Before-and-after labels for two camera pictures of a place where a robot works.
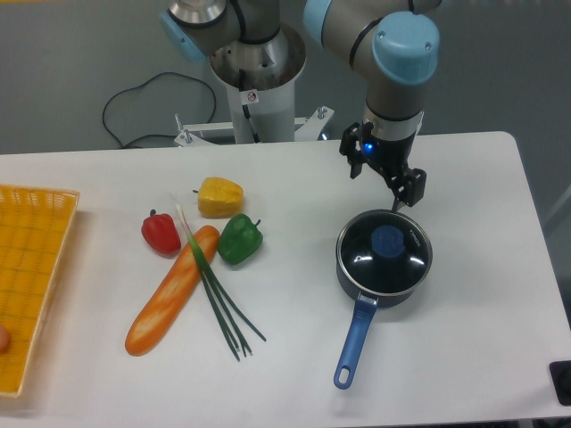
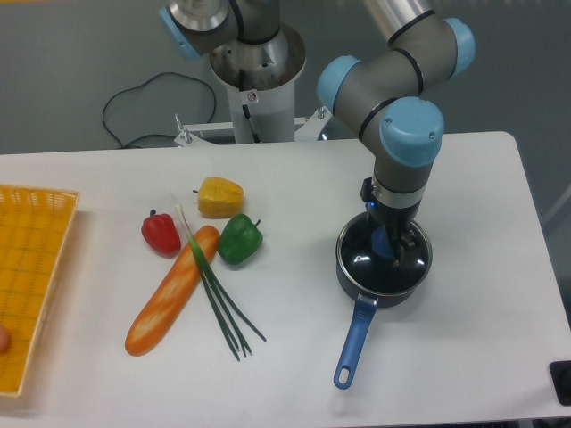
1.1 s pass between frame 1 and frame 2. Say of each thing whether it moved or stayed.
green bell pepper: stayed
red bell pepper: stayed
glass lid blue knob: stayed
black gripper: moved
